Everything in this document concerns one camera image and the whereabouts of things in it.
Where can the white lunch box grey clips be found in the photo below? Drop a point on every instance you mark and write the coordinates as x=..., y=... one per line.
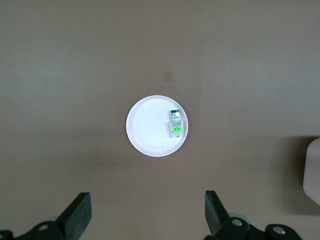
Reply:
x=312, y=172

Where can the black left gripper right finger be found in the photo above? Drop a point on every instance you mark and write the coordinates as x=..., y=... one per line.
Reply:
x=220, y=222

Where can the pale pink plate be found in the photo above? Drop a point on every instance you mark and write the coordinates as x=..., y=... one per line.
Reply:
x=147, y=127

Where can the green push-button switch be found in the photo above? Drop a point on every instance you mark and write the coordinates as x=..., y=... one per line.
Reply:
x=176, y=126

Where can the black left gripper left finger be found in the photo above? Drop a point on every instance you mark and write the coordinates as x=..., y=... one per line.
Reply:
x=72, y=220

